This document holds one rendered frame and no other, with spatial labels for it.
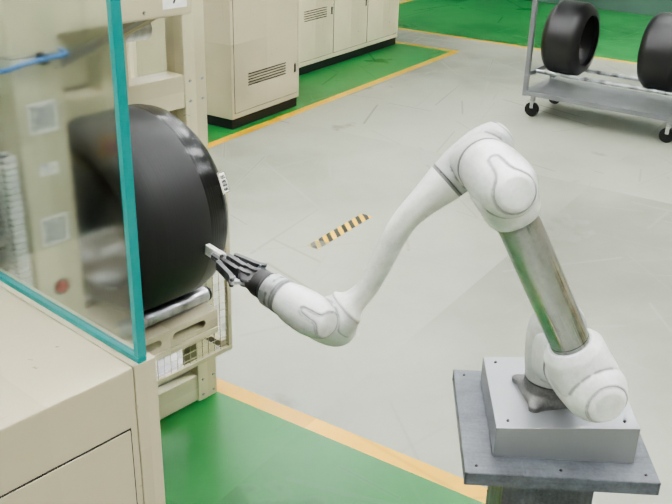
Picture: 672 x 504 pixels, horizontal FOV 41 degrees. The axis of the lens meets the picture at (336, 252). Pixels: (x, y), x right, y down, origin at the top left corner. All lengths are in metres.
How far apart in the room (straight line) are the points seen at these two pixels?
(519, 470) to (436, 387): 1.52
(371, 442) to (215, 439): 0.60
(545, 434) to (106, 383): 1.26
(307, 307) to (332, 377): 1.80
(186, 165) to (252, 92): 4.95
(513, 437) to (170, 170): 1.13
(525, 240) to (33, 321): 1.06
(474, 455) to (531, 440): 0.15
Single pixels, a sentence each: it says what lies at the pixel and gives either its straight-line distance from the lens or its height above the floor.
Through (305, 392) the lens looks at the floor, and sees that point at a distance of 3.86.
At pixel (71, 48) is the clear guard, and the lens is 1.56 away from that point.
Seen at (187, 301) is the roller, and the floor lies 0.91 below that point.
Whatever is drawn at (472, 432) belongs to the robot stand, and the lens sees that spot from 2.57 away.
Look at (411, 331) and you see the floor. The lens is 4.33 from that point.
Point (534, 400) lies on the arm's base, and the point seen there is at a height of 0.76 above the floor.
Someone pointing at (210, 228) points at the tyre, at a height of 1.18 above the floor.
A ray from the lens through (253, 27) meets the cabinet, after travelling 7.24.
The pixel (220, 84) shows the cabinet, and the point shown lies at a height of 0.35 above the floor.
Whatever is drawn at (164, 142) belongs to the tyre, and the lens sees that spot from 2.41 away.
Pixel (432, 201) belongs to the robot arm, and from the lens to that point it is 2.15.
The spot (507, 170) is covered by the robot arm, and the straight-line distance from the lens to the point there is 1.95.
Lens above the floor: 2.14
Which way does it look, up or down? 25 degrees down
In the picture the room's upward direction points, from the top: 2 degrees clockwise
